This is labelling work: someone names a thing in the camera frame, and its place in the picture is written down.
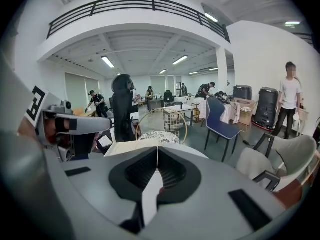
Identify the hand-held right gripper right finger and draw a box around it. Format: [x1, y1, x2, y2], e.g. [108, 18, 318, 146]
[143, 146, 288, 240]

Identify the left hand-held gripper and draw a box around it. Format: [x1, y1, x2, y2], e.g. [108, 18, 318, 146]
[0, 51, 113, 163]

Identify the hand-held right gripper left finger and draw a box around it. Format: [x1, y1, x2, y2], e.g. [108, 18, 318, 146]
[59, 146, 159, 236]

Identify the person's left hand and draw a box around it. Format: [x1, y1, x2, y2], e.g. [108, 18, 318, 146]
[42, 118, 76, 151]

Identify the white low cabinet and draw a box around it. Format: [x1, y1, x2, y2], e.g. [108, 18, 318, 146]
[96, 134, 114, 150]

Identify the black office chair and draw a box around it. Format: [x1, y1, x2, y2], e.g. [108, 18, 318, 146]
[110, 73, 138, 143]

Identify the cream flat box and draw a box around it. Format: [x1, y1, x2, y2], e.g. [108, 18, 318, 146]
[103, 140, 161, 158]

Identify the floral seat cushion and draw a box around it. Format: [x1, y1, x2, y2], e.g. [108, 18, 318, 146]
[138, 130, 181, 145]

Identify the blue padded chair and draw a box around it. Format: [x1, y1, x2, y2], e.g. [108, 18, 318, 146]
[204, 96, 242, 163]

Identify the brown seat wooden chair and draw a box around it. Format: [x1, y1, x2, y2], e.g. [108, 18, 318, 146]
[271, 151, 320, 210]

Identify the black swivel chair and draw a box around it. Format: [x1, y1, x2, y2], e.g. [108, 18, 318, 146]
[163, 90, 177, 104]

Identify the pink cloth table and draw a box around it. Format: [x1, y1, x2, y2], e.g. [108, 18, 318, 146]
[198, 98, 241, 125]

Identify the wooden trolley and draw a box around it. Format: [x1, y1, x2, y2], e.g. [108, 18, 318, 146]
[191, 103, 202, 122]

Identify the white desk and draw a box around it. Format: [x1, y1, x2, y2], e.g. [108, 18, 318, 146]
[161, 104, 196, 127]

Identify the open cardboard box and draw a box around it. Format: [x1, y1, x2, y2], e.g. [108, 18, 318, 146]
[233, 97, 259, 133]

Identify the grey armchair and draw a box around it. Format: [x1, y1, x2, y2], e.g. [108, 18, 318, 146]
[235, 132, 319, 194]

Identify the tall black bin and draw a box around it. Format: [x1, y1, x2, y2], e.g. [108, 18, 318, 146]
[253, 86, 280, 130]

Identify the black balcony railing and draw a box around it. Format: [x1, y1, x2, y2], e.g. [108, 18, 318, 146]
[46, 0, 231, 44]

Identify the gold wire chair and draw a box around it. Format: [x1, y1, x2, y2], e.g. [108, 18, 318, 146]
[134, 108, 190, 146]

